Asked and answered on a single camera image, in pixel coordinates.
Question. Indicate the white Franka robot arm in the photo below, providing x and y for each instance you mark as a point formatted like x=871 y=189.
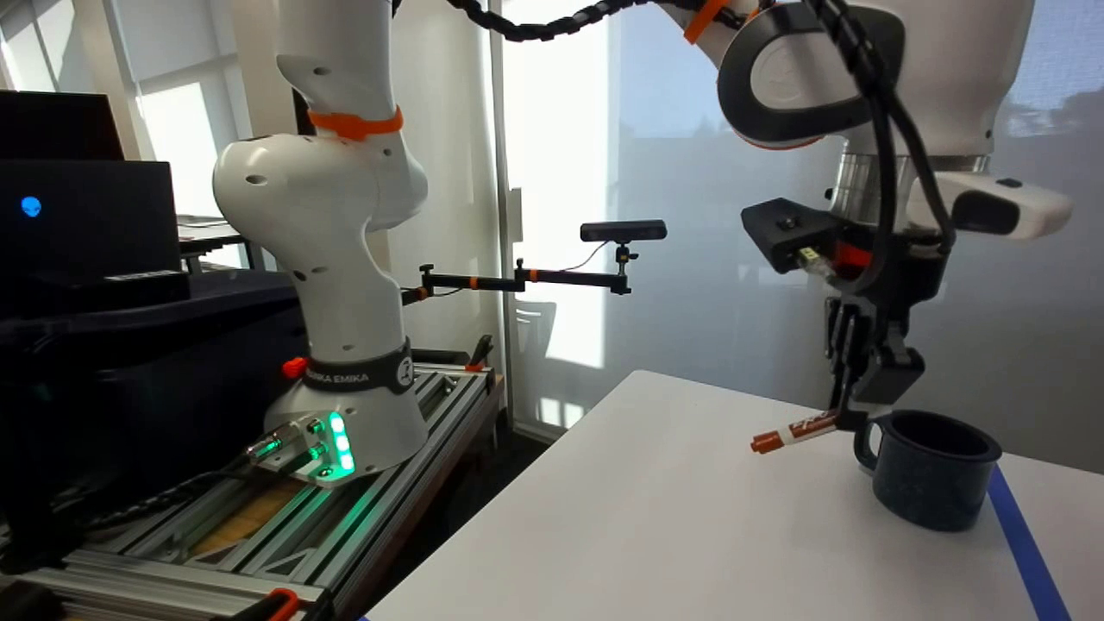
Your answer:
x=347 y=286

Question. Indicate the black bar camera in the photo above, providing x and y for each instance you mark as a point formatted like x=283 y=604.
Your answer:
x=621 y=232

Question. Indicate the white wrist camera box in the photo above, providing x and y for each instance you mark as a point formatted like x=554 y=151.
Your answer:
x=1001 y=209

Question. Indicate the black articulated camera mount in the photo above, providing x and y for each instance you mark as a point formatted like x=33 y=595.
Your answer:
x=518 y=280

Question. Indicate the black monitor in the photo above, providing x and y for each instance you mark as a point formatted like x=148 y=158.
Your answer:
x=56 y=124

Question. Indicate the blue tape line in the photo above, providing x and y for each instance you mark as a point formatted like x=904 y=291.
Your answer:
x=1029 y=552

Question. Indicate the orange clamp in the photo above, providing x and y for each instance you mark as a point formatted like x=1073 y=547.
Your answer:
x=283 y=604

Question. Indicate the red and white marker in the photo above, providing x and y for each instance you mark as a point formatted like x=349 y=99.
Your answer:
x=796 y=434

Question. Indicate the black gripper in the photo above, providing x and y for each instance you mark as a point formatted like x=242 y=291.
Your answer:
x=856 y=263

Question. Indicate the red stop button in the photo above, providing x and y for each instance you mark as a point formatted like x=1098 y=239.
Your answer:
x=295 y=366

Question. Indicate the dark blue enamel mug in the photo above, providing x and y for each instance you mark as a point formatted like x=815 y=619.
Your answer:
x=930 y=485

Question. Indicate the aluminium rail frame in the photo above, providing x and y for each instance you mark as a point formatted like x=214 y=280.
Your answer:
x=380 y=505

